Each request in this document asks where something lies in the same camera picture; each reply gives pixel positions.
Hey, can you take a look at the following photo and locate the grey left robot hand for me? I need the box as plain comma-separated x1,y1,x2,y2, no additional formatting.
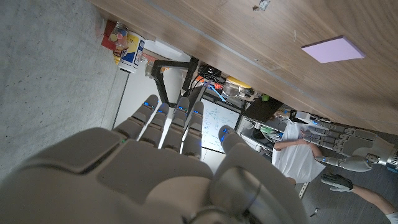
300,119,393,173

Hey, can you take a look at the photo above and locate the person in white shirt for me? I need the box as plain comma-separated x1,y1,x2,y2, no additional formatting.
272,119,328,186

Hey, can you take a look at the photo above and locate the yellow banana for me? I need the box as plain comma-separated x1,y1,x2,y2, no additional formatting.
226,76,252,90

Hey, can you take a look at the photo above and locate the purple sticky note pad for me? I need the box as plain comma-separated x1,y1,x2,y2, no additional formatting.
300,35,366,64

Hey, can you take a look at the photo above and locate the clear jar with coloured pieces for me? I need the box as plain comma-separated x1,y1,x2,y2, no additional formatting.
108,22,129,50

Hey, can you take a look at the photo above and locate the black computer monitor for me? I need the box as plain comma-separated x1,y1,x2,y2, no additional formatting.
183,81,213,125

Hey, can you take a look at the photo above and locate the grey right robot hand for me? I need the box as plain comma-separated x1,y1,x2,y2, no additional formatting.
0,95,308,224

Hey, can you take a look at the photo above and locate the white wipes canister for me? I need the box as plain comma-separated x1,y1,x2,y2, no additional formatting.
118,30,146,74

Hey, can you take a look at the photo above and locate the black coiled holder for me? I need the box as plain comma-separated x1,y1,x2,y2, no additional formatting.
198,64,222,80

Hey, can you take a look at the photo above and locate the white flat box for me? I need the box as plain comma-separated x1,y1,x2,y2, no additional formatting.
154,39,184,57

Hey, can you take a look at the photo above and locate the clear glass bowl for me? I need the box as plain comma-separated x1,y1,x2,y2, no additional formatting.
222,81,243,98

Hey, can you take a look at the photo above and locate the person with grey glove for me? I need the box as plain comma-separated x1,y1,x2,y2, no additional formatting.
320,173,398,223

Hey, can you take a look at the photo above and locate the whiteboard with writing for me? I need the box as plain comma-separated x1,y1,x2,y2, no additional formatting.
200,98,241,153

